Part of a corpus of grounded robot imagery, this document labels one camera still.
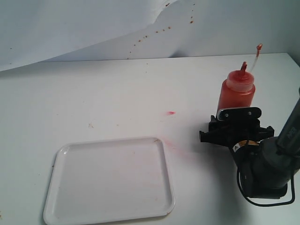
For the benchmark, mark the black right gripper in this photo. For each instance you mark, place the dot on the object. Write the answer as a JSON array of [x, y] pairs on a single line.
[[234, 125]]

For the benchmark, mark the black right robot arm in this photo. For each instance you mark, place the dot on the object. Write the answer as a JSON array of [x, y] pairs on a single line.
[[266, 164]]

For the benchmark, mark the white rectangular plastic tray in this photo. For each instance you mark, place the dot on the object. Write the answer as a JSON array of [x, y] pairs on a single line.
[[109, 181]]

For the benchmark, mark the red ketchup squeeze bottle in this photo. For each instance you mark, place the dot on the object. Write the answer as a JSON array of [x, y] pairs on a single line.
[[238, 88]]

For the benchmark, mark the white paper backdrop sheet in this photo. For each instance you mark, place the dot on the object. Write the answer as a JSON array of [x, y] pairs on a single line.
[[36, 30]]

